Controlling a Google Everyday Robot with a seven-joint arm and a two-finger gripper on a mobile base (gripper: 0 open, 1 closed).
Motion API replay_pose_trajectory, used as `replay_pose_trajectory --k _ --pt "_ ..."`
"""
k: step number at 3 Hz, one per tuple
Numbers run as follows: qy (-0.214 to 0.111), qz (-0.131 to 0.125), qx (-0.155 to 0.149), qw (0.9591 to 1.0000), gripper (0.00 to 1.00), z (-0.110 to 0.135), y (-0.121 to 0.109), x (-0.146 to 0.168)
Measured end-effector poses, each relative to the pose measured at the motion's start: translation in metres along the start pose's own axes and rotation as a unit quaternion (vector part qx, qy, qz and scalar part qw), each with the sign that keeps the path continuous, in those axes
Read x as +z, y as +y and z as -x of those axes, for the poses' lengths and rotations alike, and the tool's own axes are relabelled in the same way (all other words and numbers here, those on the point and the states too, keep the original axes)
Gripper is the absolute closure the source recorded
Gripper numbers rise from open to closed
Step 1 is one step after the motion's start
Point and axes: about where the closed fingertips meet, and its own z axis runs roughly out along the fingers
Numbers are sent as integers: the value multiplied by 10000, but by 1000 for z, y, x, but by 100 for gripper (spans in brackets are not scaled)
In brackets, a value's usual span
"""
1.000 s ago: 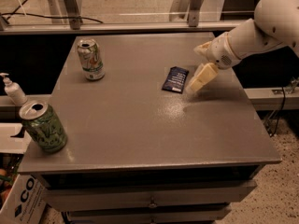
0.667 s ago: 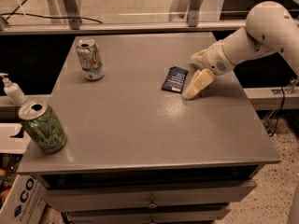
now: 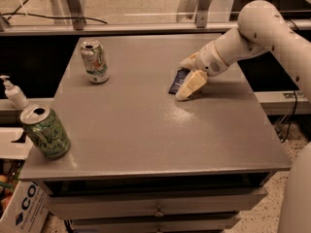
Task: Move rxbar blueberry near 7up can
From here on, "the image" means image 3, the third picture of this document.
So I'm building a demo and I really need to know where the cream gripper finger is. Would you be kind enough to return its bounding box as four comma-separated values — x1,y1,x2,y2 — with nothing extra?
180,52,198,70
175,70,208,101

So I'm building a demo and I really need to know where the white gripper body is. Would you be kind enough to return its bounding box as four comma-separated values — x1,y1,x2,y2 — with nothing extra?
197,41,232,77

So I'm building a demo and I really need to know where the dark blue snack bar wrapper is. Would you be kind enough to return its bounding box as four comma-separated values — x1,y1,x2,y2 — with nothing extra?
168,69,190,94

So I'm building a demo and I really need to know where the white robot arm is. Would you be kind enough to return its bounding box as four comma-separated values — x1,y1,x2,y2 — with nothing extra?
176,0,311,233

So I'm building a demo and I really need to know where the white green 7up can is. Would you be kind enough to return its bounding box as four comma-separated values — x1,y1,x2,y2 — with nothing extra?
80,39,109,83

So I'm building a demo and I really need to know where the green soda can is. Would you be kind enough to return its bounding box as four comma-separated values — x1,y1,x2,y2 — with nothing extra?
19,104,71,159

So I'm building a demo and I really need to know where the grey drawer cabinet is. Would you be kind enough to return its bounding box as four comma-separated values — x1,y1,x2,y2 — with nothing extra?
20,34,291,233

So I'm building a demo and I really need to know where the white pump lotion bottle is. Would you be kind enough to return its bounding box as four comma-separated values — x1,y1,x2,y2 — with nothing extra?
0,75,29,109

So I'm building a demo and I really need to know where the white cardboard box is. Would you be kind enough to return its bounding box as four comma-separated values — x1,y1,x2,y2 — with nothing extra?
0,128,48,233

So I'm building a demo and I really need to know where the metal frame rail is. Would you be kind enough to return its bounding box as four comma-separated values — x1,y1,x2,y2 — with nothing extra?
0,0,310,36

